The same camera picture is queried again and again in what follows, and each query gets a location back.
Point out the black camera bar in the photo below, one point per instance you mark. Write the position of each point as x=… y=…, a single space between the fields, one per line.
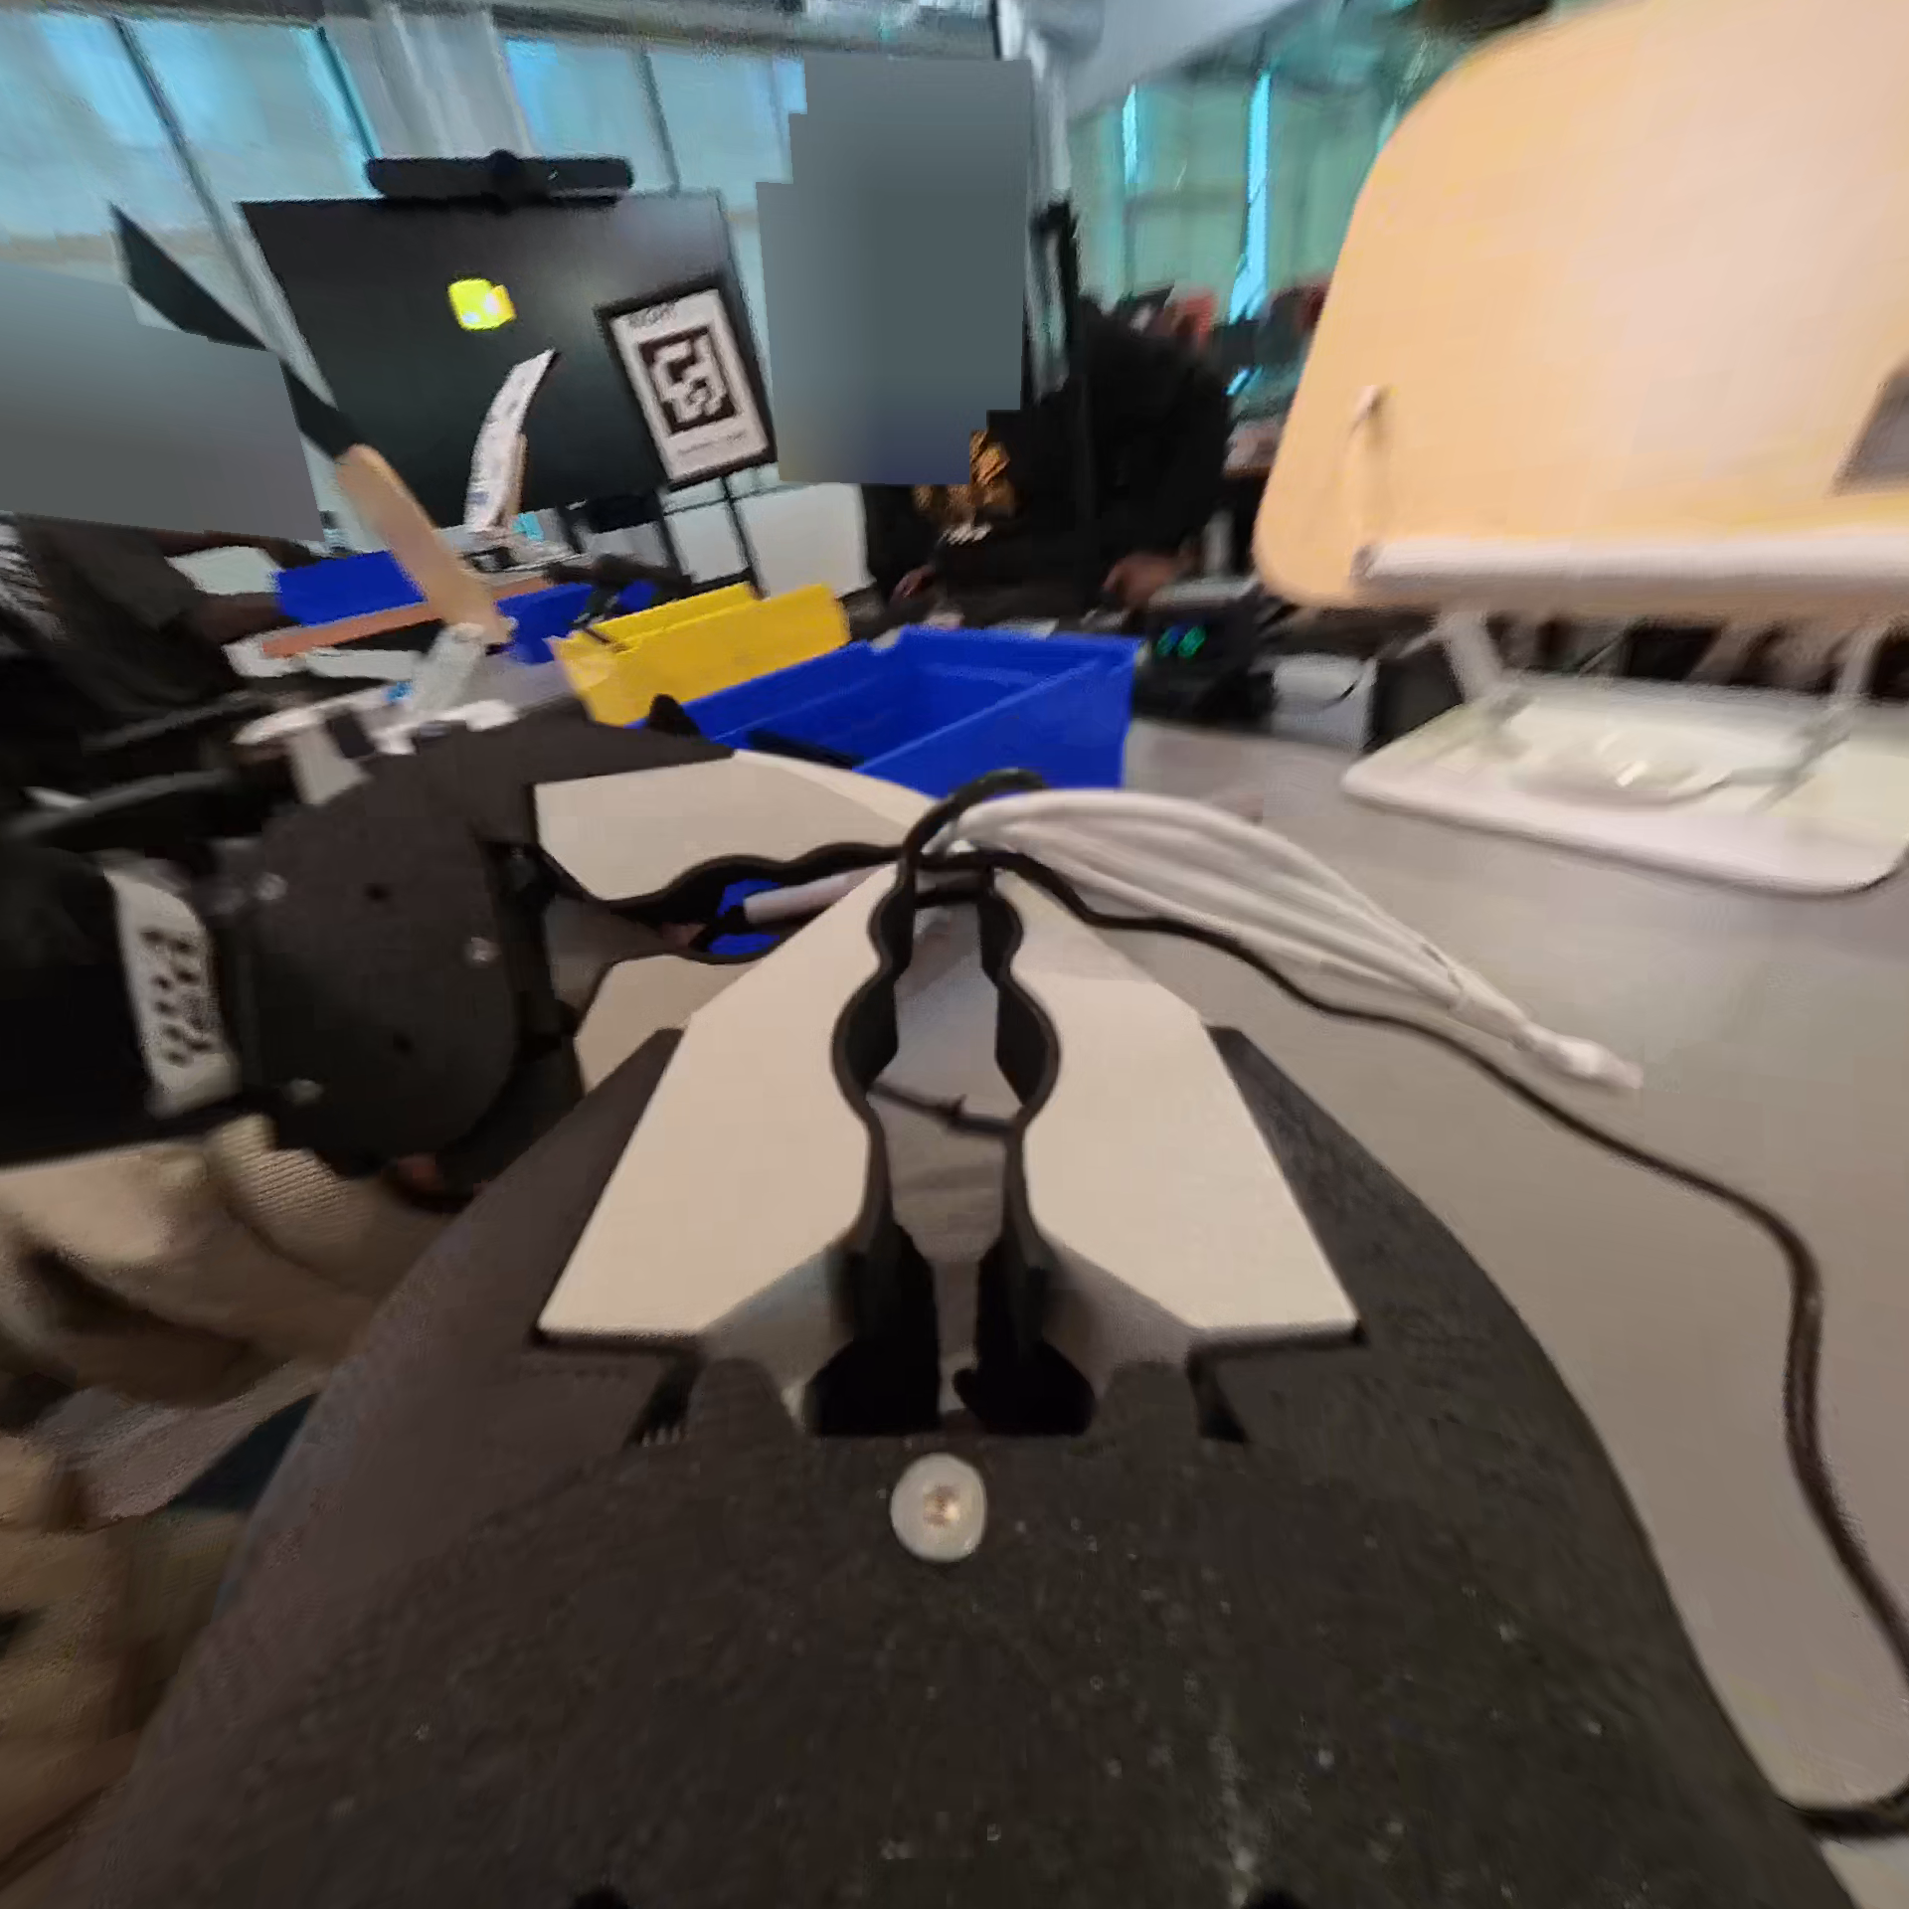
x=500 y=173

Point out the framed marker tag board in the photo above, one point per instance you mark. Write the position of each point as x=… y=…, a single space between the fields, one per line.
x=687 y=382

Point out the yellow sticky note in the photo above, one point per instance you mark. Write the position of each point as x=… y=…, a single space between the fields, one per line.
x=480 y=304

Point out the wooden board stand white base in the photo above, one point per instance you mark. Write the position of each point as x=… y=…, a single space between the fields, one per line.
x=424 y=561
x=1580 y=299

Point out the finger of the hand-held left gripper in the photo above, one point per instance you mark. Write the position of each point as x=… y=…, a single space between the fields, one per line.
x=700 y=818
x=640 y=998

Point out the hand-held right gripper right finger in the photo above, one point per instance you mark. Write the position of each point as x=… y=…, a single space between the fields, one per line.
x=1176 y=1176

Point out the yellow plastic bin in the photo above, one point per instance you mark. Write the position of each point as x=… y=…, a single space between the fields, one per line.
x=717 y=649

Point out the blue plastic bin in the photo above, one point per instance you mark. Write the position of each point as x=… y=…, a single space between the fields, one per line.
x=340 y=588
x=983 y=700

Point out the black device with green lights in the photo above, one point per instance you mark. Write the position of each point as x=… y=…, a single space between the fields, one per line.
x=1194 y=649

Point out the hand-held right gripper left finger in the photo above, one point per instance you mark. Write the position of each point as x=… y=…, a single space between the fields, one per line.
x=717 y=1176

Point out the black display screen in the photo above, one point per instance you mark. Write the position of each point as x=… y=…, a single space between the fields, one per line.
x=372 y=402

